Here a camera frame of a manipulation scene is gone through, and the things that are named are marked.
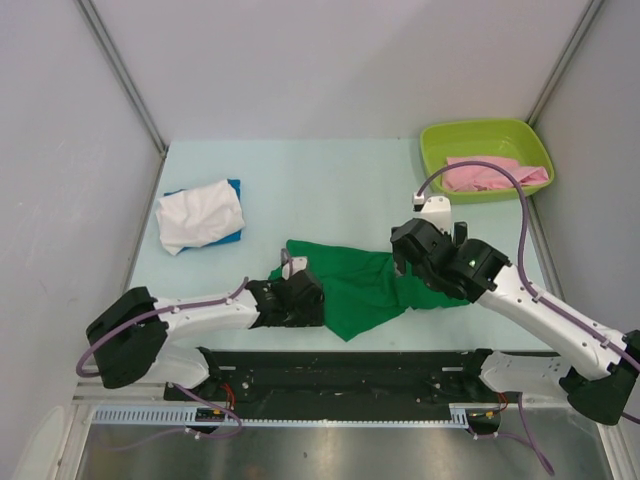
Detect right aluminium frame post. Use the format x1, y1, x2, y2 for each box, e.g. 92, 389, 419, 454
525, 0, 608, 128

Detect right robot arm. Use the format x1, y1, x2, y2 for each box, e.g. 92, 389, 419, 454
390, 218, 639, 426

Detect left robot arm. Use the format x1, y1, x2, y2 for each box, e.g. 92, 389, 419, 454
76, 269, 325, 400

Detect aluminium rail right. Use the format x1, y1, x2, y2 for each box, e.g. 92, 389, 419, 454
522, 393, 569, 408

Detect grey slotted cable duct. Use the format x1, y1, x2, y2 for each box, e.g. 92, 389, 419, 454
92, 403, 481, 430

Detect pink t shirt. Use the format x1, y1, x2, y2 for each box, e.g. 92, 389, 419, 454
442, 156, 549, 192

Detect green t shirt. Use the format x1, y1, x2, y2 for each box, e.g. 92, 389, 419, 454
286, 239, 468, 341

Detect left aluminium frame post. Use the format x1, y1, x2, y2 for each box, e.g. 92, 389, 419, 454
74, 0, 169, 154

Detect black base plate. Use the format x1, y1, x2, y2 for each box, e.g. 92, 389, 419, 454
190, 351, 504, 422

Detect lime green plastic basin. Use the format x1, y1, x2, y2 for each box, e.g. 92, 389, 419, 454
420, 118, 555, 204

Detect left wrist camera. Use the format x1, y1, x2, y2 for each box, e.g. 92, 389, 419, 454
281, 256, 308, 280

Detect white t shirt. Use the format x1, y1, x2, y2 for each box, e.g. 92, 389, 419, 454
155, 180, 247, 257

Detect aluminium frame post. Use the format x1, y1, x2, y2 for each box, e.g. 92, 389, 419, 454
74, 0, 169, 154
525, 0, 608, 128

